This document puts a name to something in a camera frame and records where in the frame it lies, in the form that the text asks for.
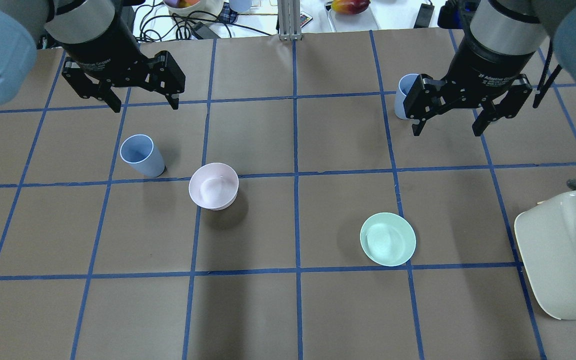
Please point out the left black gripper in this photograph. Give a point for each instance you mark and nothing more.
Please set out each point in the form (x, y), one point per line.
(102, 50)

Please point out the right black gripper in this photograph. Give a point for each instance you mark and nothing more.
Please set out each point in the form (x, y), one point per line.
(488, 62)

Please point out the blue cup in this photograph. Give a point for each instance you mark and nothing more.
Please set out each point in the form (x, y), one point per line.
(403, 87)
(141, 153)

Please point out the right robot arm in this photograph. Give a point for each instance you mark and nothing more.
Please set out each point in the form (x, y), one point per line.
(499, 39)

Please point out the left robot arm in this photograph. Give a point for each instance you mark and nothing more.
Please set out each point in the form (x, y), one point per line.
(24, 22)

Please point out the beige bowl with fruit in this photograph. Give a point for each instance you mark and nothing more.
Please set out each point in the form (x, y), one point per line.
(200, 9)

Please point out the black power adapter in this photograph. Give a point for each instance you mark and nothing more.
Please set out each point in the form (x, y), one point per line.
(424, 15)

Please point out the pink bowl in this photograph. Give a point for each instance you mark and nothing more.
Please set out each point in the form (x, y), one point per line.
(214, 186)

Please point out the red yellow mango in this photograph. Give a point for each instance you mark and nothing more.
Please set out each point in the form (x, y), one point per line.
(350, 7)

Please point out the green bowl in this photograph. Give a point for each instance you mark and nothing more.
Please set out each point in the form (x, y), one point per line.
(388, 239)

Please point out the cream white toaster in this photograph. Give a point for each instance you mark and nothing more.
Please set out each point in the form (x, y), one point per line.
(546, 238)

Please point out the white remote control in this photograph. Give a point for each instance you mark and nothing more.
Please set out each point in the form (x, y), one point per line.
(305, 19)

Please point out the aluminium frame post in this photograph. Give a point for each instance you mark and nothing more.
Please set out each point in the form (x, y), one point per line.
(289, 20)

